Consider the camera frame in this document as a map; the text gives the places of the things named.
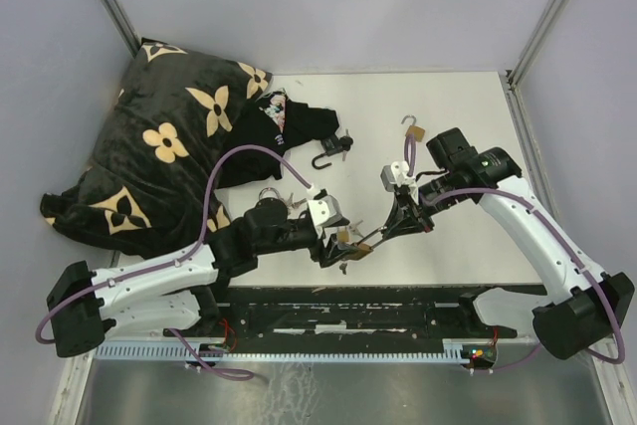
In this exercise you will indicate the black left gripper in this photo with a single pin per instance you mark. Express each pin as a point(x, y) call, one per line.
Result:
point(330, 254)

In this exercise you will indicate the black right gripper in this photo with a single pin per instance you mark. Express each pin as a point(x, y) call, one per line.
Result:
point(415, 223)

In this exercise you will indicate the medium brass padlock long shackle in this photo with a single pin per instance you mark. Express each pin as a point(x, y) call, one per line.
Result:
point(365, 246)

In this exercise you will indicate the small brass padlock long shackle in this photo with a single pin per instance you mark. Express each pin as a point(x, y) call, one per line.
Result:
point(342, 235)

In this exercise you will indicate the small padlock key bunch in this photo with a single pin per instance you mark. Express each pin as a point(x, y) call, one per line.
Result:
point(353, 229)

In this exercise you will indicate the large padlock key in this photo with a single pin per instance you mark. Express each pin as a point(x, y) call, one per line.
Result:
point(293, 204)

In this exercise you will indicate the large brass padlock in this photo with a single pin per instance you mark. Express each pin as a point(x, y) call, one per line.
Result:
point(271, 193)

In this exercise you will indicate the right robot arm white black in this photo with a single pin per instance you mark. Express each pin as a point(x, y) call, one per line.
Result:
point(583, 307)

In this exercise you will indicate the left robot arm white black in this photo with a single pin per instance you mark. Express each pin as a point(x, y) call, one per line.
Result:
point(86, 306)

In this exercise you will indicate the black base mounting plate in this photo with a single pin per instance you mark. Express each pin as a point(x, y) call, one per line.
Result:
point(389, 312)

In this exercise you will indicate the brass padlock far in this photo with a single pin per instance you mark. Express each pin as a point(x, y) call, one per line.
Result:
point(413, 129)

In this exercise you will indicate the black padlock with keys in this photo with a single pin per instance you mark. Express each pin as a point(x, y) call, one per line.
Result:
point(334, 145)

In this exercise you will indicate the black printed garment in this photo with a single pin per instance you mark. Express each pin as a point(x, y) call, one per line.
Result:
point(278, 123)

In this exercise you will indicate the black floral pillow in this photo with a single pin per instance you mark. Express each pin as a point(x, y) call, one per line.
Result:
point(144, 192)

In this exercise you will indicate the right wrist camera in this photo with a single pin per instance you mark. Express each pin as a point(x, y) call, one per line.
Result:
point(397, 177)

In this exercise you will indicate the light blue cable duct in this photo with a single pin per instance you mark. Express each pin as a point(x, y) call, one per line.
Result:
point(302, 349)

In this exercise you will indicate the right aluminium corner post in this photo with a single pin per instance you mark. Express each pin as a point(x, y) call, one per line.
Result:
point(545, 24)

